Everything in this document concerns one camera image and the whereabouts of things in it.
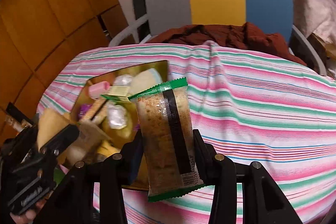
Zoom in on wooden wardrobe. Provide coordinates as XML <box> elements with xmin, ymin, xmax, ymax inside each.
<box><xmin>1</xmin><ymin>0</ymin><xmax>127</xmax><ymax>118</ymax></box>

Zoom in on Weidan cracker pack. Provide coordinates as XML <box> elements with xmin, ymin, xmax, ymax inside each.
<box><xmin>80</xmin><ymin>93</ymin><xmax>132</xmax><ymax>126</ymax></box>

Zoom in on striped pink green bedsheet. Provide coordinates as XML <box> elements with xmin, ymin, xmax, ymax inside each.
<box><xmin>37</xmin><ymin>41</ymin><xmax>335</xmax><ymax>223</ymax></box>

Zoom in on grey yellow blue chair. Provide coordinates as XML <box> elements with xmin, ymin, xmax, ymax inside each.
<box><xmin>110</xmin><ymin>0</ymin><xmax>327</xmax><ymax>75</ymax></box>

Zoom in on yellow sponge block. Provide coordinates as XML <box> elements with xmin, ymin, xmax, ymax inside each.
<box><xmin>37</xmin><ymin>108</ymin><xmax>72</xmax><ymax>151</ymax></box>

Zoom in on cream medicine box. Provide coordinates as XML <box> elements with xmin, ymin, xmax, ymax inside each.
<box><xmin>66</xmin><ymin>122</ymin><xmax>111</xmax><ymax>166</ymax></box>

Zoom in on dark red garment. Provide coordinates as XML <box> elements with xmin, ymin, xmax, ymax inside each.
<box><xmin>149</xmin><ymin>22</ymin><xmax>306</xmax><ymax>65</ymax></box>

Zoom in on operator left hand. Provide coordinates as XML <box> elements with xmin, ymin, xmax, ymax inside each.
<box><xmin>10</xmin><ymin>199</ymin><xmax>47</xmax><ymax>224</ymax></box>

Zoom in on white sponge block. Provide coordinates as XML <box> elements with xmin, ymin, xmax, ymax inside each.
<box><xmin>107</xmin><ymin>103</ymin><xmax>127</xmax><ymax>130</ymax></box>

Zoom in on clear bag white contents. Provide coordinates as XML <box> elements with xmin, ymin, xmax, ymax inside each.
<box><xmin>113</xmin><ymin>74</ymin><xmax>133</xmax><ymax>86</ymax></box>

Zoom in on green edged cracker pack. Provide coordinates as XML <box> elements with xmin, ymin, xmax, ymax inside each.
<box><xmin>128</xmin><ymin>78</ymin><xmax>205</xmax><ymax>202</ymax></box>

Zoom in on yellow cartoon cloth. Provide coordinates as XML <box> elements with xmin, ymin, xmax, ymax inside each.
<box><xmin>96</xmin><ymin>140</ymin><xmax>120</xmax><ymax>158</ymax></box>

